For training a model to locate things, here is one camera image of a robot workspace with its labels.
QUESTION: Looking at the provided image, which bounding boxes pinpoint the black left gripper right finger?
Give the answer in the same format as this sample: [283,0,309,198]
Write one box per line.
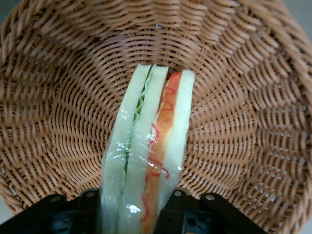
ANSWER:
[156,189,269,234]

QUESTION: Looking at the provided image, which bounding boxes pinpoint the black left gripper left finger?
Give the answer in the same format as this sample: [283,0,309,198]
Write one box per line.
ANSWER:
[0,189,103,234]

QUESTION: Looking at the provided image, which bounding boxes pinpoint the triangle sandwich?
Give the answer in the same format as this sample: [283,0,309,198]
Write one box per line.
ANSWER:
[99,63,195,234]

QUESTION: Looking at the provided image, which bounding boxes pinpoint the brown round wicker basket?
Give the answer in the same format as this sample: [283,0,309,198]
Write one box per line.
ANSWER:
[0,0,312,234]

